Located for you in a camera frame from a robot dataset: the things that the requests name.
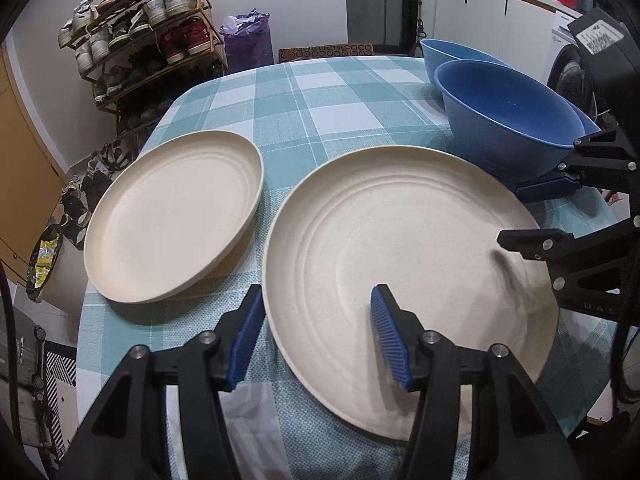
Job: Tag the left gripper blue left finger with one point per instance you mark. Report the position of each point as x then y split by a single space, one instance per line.
246 326

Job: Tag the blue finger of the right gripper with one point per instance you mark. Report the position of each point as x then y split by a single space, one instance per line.
532 244
548 187

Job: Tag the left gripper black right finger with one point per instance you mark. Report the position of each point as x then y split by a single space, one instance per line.
386 319

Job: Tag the dark blue bowl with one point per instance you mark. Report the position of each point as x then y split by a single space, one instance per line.
504 121
588 124

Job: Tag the cream plate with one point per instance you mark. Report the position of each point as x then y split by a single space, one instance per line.
173 215
423 222

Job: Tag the light blue bowl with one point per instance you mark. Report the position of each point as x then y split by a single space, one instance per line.
437 52

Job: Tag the white kitchen base cabinets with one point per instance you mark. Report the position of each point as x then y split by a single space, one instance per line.
519 32

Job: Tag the white washing machine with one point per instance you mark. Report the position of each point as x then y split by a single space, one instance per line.
565 73

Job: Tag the trash bin with wrappers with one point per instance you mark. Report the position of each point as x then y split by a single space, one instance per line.
56 272

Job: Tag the teal plaid tablecloth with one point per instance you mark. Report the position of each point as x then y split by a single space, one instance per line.
301 115

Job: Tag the black white patterned rug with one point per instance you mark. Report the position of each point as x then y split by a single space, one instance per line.
46 376

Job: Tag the wooden door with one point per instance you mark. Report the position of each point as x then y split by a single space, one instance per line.
30 185

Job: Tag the patterned brown doormat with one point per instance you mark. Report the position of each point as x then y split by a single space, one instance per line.
327 51

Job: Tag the black framed glass door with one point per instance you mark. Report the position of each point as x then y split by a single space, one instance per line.
389 26

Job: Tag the purple plastic bag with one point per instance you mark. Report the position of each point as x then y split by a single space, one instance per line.
247 41

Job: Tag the wooden shoe rack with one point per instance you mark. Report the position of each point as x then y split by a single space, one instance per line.
137 53

